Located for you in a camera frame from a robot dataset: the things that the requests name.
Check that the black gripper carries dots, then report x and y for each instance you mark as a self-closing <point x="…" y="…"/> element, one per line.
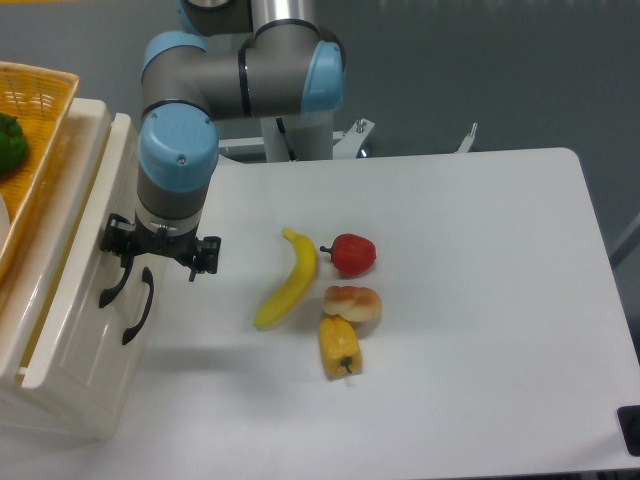
<point x="124" y="240"/>

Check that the black top drawer handle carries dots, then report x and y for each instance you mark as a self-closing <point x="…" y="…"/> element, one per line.
<point x="108" y="295"/>

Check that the black drawer handle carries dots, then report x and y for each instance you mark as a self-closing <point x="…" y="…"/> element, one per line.
<point x="143" y="309"/>
<point x="108" y="295"/>

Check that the white drawer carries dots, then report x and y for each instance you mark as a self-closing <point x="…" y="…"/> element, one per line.
<point x="67" y="351"/>
<point x="116" y="364"/>

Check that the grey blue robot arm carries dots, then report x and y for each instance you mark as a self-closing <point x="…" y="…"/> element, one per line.
<point x="265" y="60"/>

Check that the white drawer cabinet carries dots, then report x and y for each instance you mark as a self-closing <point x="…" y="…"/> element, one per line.
<point x="32" y="281"/>

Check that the yellow plastic banana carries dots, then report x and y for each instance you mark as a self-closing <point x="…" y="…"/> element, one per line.
<point x="298" y="282"/>

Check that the green plastic bell pepper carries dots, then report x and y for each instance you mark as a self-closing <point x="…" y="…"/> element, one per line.
<point x="13" y="144"/>

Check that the red plastic bell pepper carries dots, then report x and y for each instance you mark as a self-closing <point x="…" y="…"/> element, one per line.
<point x="351" y="254"/>

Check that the yellow woven basket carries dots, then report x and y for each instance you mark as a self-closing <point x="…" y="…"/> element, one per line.
<point x="40" y="99"/>

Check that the braided bread roll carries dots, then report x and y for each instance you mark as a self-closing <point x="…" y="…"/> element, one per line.
<point x="354" y="304"/>

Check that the yellow plastic bell pepper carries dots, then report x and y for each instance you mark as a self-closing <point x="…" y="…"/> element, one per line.
<point x="340" y="351"/>

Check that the black object at table corner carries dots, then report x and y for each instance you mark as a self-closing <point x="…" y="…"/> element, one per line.
<point x="629" y="420"/>

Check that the black bottom drawer handle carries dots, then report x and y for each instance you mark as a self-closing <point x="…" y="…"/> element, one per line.
<point x="143" y="309"/>

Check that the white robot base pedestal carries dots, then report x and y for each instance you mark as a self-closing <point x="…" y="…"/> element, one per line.
<point x="300" y="138"/>

